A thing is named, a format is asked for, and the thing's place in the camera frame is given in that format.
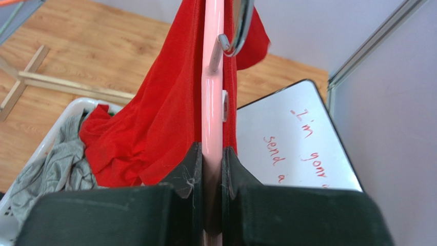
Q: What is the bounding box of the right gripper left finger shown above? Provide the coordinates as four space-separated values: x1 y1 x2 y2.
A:
15 142 203 245

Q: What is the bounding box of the pink hanger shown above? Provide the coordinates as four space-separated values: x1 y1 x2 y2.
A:
201 1 254 245

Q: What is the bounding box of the white plastic laundry basket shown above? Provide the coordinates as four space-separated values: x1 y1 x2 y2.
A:
0 97 124 246

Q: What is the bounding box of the grey garment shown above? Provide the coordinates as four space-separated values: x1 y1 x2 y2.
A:
10 109 100 225

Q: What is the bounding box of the red t shirt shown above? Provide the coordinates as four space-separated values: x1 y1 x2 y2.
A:
79 0 271 188

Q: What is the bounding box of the wooden clothes rack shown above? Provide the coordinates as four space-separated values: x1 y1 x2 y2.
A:
1 45 135 122

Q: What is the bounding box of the white whiteboard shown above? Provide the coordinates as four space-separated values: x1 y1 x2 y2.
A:
236 80 362 191

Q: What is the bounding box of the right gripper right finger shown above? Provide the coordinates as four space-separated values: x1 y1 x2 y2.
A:
222 147 394 245

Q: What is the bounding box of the orange hanger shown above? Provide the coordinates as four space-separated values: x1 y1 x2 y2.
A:
0 0 26 7

